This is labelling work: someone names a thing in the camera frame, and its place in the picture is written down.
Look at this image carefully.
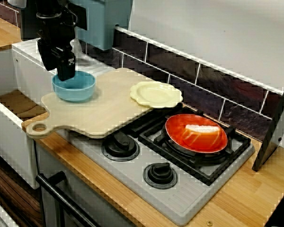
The wooden cutting board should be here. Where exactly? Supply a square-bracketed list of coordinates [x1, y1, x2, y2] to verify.
[25, 67, 157, 140]

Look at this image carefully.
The teal box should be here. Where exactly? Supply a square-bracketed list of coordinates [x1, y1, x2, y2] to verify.
[66, 0, 134, 51]

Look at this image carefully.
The red round plate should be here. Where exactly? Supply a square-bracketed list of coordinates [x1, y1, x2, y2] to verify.
[165, 113, 228, 154]

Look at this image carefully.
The grey toy stove top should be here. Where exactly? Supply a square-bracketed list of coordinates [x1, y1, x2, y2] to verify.
[68, 104, 256, 227]

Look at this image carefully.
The black oven door handle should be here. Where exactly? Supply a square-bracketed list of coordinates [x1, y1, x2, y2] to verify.
[35, 171, 95, 227]

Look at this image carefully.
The light blue bowl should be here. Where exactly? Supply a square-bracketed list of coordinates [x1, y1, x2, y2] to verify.
[52, 70, 96, 103]

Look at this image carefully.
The black burner grate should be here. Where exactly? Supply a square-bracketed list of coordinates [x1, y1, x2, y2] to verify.
[129, 105, 252, 186]

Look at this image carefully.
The grey oven front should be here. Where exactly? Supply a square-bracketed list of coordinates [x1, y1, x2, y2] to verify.
[35, 141, 142, 227]

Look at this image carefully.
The cream scalloped plate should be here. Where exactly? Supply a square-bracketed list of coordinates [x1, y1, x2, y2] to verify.
[129, 80, 183, 109]

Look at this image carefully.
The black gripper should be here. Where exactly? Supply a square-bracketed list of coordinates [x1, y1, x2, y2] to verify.
[36, 14, 77, 81]

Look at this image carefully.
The grey toy faucet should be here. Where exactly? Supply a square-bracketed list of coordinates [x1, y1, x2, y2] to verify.
[70, 37, 84, 65]

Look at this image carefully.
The salmon sushi toy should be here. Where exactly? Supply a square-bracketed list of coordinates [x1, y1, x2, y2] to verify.
[182, 124, 222, 150]

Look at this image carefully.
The white sink basin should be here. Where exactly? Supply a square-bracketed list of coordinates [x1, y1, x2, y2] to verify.
[0, 35, 114, 190]

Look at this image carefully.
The white round object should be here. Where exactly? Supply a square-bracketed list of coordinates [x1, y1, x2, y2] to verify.
[7, 0, 27, 8]

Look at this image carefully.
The black stove knob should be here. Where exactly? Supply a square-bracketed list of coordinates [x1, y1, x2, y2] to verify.
[142, 162, 178, 190]
[101, 132, 141, 162]

